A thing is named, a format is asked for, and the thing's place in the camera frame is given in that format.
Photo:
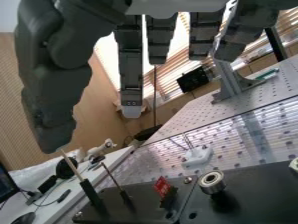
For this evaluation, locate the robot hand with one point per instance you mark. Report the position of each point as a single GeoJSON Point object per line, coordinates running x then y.
{"type": "Point", "coordinates": [53, 66]}

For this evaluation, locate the small white square board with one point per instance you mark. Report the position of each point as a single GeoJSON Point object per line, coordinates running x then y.
{"type": "Point", "coordinates": [197, 158]}

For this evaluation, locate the small red board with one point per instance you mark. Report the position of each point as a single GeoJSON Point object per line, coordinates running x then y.
{"type": "Point", "coordinates": [163, 186]}

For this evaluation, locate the small white jointed device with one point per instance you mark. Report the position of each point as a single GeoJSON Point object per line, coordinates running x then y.
{"type": "Point", "coordinates": [101, 148]}

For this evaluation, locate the black headphones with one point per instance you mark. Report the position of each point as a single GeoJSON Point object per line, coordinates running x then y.
{"type": "Point", "coordinates": [67, 167]}

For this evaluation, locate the black box device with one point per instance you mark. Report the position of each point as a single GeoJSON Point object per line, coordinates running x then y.
{"type": "Point", "coordinates": [194, 80]}

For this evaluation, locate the small black block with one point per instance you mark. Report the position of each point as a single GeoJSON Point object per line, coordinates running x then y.
{"type": "Point", "coordinates": [47, 184]}

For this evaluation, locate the dark screen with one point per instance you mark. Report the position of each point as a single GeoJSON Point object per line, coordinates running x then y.
{"type": "Point", "coordinates": [7, 182]}

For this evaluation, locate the thin stick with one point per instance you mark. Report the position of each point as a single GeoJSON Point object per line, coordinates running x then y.
{"type": "Point", "coordinates": [92, 196]}

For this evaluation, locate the thin dark rod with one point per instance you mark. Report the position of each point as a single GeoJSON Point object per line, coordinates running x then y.
{"type": "Point", "coordinates": [124, 194]}

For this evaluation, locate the long white desk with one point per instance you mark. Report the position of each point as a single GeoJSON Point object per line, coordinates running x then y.
{"type": "Point", "coordinates": [48, 210]}

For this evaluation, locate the black mouse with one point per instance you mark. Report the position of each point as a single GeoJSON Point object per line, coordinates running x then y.
{"type": "Point", "coordinates": [23, 219]}

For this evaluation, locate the black plate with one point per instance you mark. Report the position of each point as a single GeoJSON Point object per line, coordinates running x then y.
{"type": "Point", "coordinates": [261, 200]}
{"type": "Point", "coordinates": [133, 213]}

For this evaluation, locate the clear box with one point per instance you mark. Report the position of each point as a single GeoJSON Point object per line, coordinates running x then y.
{"type": "Point", "coordinates": [266, 113]}

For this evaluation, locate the metal nut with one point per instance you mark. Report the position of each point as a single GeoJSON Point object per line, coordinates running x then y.
{"type": "Point", "coordinates": [294, 165]}

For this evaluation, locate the grey camera stand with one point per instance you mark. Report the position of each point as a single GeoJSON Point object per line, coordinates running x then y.
{"type": "Point", "coordinates": [230, 83]}

